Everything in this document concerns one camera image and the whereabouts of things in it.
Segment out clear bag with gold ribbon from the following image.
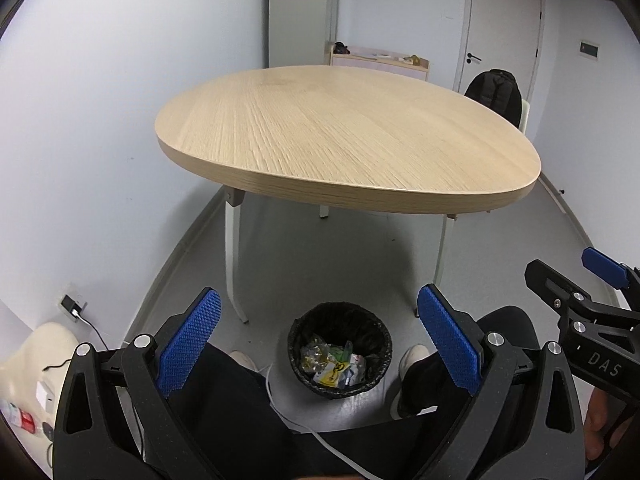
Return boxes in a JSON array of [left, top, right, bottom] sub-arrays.
[[300, 338, 352, 374]]

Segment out yellow silver snack wrapper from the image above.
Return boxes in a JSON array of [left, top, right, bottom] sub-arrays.
[[314, 354, 366, 390]]

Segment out black trash bin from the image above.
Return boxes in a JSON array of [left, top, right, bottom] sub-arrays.
[[288, 302, 393, 400]]

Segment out person's right hand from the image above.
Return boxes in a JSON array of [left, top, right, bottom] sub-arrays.
[[582, 388, 632, 462]]

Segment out cream white seat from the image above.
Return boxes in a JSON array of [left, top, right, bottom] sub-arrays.
[[1, 322, 78, 474]]

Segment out person's right leg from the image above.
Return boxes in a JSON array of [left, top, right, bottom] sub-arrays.
[[389, 303, 539, 426]]

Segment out person's leg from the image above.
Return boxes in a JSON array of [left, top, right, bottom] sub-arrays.
[[389, 303, 539, 426], [168, 344, 304, 479]]

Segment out person's left leg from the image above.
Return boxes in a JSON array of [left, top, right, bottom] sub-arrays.
[[168, 344, 304, 479]]

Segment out person's right shoe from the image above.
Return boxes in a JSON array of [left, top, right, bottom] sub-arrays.
[[390, 344, 431, 420]]

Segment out person's shoe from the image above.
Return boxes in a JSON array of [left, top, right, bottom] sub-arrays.
[[390, 344, 431, 420], [229, 350, 260, 374]]

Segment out person's left shoe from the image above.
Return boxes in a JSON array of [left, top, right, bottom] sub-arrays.
[[229, 350, 260, 374]]

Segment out white chair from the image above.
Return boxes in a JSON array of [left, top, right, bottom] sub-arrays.
[[518, 99, 530, 134]]

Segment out black backpack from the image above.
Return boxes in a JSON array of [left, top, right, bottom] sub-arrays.
[[464, 68, 522, 128]]

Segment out round wooden table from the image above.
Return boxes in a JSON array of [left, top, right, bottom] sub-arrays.
[[154, 65, 541, 306]]

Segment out white door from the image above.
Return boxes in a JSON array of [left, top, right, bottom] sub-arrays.
[[457, 0, 544, 100]]

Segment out tall grey cabinet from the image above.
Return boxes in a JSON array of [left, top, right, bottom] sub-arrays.
[[268, 0, 340, 67]]

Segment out wall socket with plug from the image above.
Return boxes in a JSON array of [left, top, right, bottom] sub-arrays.
[[58, 292, 88, 318]]

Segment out white cable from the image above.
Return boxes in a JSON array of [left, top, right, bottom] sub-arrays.
[[264, 364, 381, 480]]

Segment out wall switch panel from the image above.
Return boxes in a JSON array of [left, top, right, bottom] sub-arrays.
[[579, 41, 600, 61]]

